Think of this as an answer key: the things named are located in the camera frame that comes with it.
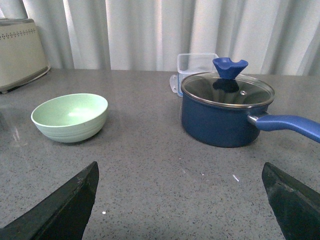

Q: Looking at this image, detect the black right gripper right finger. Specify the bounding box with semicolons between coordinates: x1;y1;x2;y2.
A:
261;162;320;240

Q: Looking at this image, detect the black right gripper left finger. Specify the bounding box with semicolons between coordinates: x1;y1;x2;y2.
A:
0;161;99;240

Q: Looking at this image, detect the green bowl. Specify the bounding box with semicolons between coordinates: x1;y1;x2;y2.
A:
30;93;108;143

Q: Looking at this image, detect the blue saucepan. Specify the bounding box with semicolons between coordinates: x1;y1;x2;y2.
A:
181;92;320;148

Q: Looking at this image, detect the glass lid with blue knob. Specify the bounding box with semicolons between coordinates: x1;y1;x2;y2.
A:
181;57;275;109

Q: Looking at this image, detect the cream toaster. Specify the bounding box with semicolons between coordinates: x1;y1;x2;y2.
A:
0;18;50;94

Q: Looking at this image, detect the white curtain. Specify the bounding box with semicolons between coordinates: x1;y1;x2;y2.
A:
0;0;320;76

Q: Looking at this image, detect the clear plastic container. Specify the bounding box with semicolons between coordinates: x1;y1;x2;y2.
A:
169;53;218;97

